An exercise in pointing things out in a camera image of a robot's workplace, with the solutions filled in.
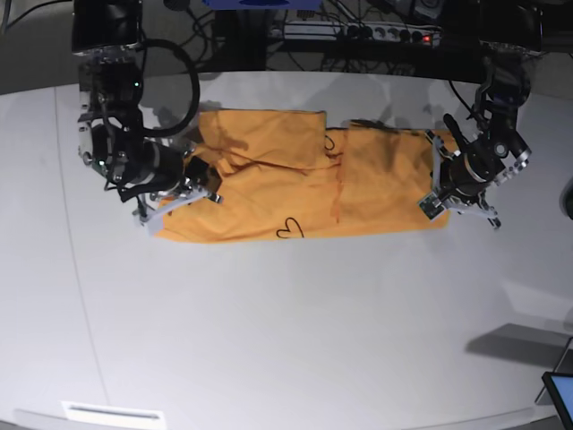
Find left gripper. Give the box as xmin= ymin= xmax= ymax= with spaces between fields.
xmin=436 ymin=142 xmax=506 ymax=201

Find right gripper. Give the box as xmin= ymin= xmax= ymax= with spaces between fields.
xmin=105 ymin=142 xmax=222 ymax=200

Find yellow T-shirt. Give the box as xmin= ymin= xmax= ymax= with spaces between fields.
xmin=158 ymin=109 xmax=449 ymax=244

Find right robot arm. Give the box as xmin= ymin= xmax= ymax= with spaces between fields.
xmin=72 ymin=1 xmax=222 ymax=202

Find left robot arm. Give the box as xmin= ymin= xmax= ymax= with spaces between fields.
xmin=433 ymin=1 xmax=542 ymax=205

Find white power strip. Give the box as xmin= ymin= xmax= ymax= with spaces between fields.
xmin=283 ymin=21 xmax=440 ymax=46

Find computer monitor with stand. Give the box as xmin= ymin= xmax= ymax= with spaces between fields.
xmin=465 ymin=322 xmax=573 ymax=430

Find white paper label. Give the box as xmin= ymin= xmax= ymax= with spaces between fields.
xmin=62 ymin=401 xmax=167 ymax=429

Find black cables under table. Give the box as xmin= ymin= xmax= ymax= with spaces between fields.
xmin=172 ymin=0 xmax=278 ymax=73

